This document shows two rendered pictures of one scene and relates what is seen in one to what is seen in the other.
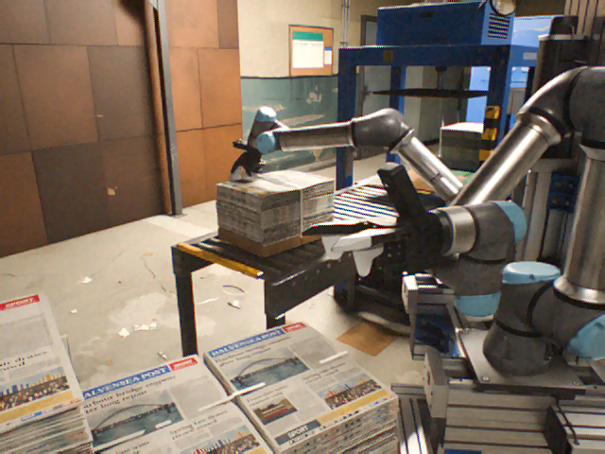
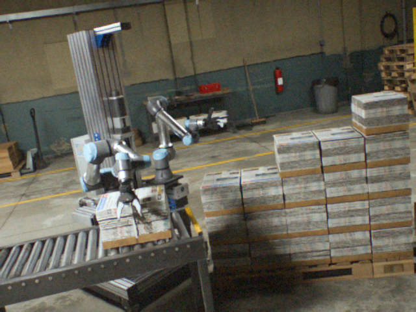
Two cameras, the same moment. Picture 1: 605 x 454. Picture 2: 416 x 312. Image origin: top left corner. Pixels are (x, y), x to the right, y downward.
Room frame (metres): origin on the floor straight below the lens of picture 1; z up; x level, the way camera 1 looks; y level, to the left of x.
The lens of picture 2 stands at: (3.35, 1.97, 1.77)
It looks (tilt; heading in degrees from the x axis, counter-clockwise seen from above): 13 degrees down; 219
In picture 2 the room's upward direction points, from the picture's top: 8 degrees counter-clockwise
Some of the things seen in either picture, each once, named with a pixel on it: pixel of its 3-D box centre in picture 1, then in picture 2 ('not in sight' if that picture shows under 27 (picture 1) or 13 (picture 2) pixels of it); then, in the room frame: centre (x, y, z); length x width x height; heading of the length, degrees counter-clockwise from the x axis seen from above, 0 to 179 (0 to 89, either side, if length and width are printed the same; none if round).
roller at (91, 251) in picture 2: not in sight; (91, 247); (2.02, -0.09, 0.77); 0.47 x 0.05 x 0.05; 50
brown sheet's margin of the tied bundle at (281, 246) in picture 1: (255, 236); (157, 226); (1.75, 0.18, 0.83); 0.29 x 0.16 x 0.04; 44
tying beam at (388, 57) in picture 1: (441, 57); not in sight; (2.85, -0.78, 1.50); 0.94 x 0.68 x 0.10; 50
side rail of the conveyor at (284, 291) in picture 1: (378, 243); (84, 238); (1.91, -0.32, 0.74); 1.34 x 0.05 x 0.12; 140
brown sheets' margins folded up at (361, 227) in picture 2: not in sight; (285, 225); (0.65, 0.39, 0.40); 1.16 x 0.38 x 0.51; 123
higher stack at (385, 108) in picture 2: not in sight; (381, 183); (0.26, 1.00, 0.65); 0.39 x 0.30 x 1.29; 33
